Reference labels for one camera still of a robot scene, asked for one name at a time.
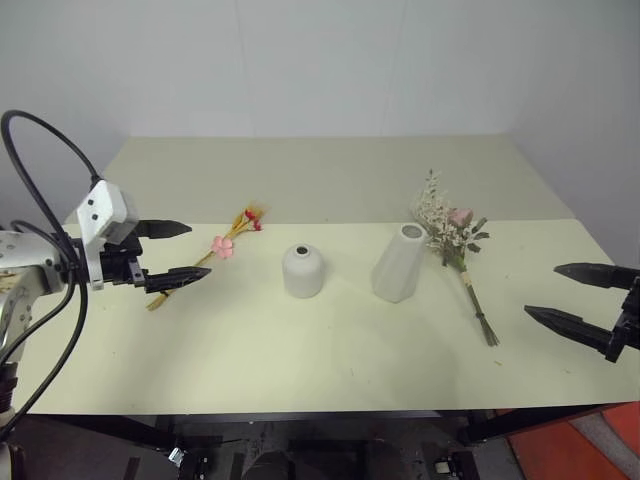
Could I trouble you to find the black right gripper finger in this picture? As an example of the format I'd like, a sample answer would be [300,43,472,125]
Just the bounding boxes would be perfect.
[552,262,640,292]
[523,304,627,364]

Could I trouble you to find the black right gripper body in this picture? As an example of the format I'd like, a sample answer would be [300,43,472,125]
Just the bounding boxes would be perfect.
[617,274,640,352]

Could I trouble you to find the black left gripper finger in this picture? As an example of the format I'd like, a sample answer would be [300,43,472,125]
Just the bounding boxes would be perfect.
[137,218,194,241]
[144,267,213,295]

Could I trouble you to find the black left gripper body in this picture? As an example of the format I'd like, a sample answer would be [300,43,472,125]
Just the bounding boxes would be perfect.
[99,232,150,290]

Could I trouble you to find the short round white vase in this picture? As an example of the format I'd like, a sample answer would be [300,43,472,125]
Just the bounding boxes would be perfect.
[281,244,328,300]

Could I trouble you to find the tall faceted white vase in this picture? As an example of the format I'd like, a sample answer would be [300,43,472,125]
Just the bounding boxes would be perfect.
[370,223,429,304]

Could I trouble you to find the yellow stem pink flower bunch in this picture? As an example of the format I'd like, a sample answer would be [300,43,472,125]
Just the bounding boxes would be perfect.
[145,199,272,312]

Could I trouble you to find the orange object under table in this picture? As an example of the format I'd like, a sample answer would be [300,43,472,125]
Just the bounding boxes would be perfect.
[503,399,640,480]

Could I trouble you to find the dried bouquet with pink rose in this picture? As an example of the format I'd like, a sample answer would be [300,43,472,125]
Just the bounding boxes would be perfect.
[409,168,502,348]

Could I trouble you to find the dark rounded shape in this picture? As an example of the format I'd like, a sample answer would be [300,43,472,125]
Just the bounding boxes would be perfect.
[242,448,297,480]

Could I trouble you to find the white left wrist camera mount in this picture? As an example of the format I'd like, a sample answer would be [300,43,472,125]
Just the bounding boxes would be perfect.
[76,179,139,292]

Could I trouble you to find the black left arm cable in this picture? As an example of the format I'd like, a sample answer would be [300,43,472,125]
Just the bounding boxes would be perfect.
[0,109,106,441]

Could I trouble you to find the black table frame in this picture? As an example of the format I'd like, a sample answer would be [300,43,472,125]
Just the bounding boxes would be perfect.
[29,397,640,449]

